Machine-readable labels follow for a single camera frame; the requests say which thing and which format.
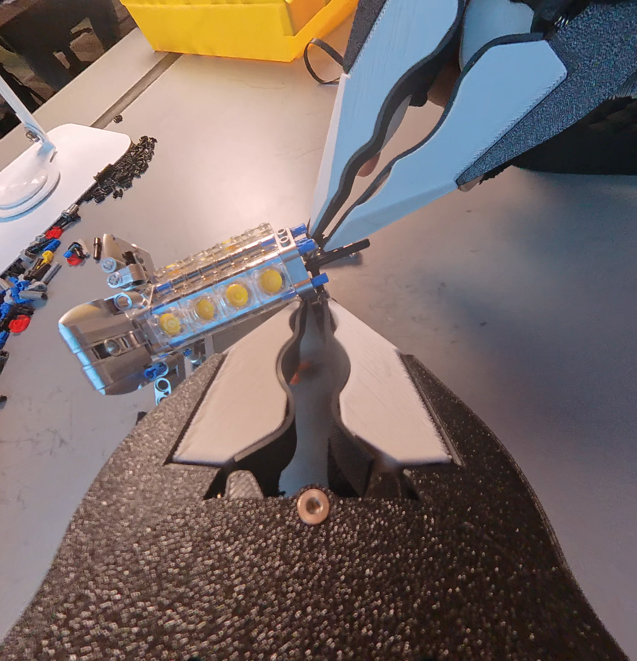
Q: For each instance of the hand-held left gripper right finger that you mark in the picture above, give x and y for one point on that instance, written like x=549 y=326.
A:
x=393 y=408

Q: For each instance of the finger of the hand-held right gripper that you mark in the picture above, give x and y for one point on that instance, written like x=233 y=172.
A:
x=391 y=62
x=484 y=124

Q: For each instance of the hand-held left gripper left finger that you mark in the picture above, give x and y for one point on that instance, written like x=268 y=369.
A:
x=236 y=408

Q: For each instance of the toy engine model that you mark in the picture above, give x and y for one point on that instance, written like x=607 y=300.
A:
x=122 y=331

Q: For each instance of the yellow plastic bin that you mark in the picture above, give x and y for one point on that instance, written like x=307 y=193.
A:
x=215 y=31

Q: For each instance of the scattered small coloured parts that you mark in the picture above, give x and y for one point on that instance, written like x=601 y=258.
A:
x=14 y=300

